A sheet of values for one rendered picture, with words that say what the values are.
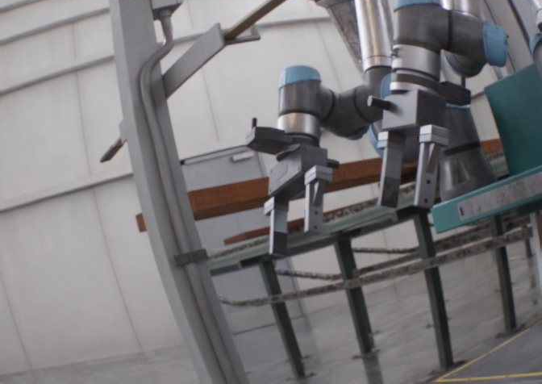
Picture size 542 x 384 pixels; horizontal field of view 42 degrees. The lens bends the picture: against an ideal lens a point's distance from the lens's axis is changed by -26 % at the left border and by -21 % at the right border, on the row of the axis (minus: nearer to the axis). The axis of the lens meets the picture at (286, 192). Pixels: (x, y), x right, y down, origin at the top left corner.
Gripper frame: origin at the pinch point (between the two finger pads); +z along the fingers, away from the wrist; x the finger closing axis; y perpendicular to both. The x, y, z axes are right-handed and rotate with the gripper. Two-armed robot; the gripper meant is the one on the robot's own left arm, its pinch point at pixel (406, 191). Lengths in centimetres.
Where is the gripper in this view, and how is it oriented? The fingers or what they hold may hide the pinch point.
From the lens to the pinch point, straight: 116.0
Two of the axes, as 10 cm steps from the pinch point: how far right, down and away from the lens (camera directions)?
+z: -1.5, 9.9, -0.5
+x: 2.6, -0.1, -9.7
